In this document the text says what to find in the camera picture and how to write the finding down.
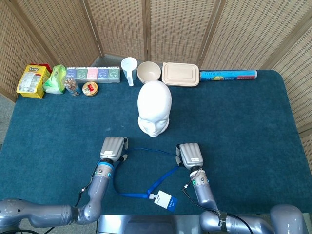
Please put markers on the blue food wrap roll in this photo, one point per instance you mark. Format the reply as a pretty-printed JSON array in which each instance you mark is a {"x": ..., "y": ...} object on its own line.
[{"x": 229, "y": 75}]

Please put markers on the pastel tissue box multipack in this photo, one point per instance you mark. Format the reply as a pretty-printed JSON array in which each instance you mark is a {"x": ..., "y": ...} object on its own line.
[{"x": 92, "y": 74}]

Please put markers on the round tin red label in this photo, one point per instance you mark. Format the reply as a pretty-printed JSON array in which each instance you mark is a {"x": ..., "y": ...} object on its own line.
[{"x": 90, "y": 89}]

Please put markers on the woven bamboo folding screen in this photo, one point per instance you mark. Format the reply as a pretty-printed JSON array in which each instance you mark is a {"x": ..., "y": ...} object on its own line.
[{"x": 170, "y": 26}]

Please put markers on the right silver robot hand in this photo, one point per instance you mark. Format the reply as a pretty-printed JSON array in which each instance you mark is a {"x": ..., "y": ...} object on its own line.
[{"x": 191, "y": 154}]

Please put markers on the dark teal table mat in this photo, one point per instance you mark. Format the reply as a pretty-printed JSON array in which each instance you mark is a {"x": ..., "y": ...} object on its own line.
[{"x": 219, "y": 122}]

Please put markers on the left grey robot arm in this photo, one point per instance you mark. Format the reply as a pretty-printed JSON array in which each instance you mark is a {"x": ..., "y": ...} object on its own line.
[{"x": 97, "y": 192}]

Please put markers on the white blue measuring cup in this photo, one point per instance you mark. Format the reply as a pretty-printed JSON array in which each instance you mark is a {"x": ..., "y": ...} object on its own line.
[{"x": 129, "y": 68}]

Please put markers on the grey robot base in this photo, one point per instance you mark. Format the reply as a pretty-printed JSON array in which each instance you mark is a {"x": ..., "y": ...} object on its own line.
[{"x": 146, "y": 224}]

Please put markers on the beige bowl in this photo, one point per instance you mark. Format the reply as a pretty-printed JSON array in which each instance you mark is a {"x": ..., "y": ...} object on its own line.
[{"x": 148, "y": 72}]

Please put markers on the clear jar of sticks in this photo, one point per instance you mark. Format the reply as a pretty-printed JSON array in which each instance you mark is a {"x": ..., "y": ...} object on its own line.
[{"x": 72, "y": 86}]

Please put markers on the white and blue ID badge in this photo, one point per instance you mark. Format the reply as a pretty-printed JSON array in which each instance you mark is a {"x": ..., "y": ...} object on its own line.
[{"x": 165, "y": 200}]

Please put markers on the yellow snack bag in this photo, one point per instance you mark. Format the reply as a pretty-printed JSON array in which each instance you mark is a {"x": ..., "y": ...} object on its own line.
[{"x": 30, "y": 81}]

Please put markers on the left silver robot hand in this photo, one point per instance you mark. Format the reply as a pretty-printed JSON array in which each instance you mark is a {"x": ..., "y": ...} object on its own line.
[{"x": 112, "y": 146}]

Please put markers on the beige lidded lunch box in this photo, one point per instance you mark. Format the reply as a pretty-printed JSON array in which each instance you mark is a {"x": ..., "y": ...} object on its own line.
[{"x": 180, "y": 73}]

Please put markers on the white foam mannequin head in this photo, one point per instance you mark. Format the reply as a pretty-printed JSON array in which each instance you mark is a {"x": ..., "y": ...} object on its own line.
[{"x": 154, "y": 104}]

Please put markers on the green white tissue pack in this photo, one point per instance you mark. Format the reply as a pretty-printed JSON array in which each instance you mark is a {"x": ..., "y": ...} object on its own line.
[{"x": 55, "y": 80}]

